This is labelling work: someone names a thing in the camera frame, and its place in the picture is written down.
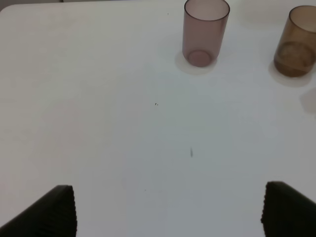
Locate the translucent pink plastic cup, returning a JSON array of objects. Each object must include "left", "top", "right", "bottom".
[{"left": 182, "top": 0, "right": 230, "bottom": 67}]

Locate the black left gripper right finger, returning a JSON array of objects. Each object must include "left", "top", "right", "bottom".
[{"left": 261, "top": 181, "right": 316, "bottom": 237}]

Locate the translucent brown plastic cup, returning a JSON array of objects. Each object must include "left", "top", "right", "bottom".
[{"left": 274, "top": 5, "right": 316, "bottom": 78}]

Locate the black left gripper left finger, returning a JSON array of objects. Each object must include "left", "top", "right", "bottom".
[{"left": 0, "top": 185, "right": 78, "bottom": 237}]

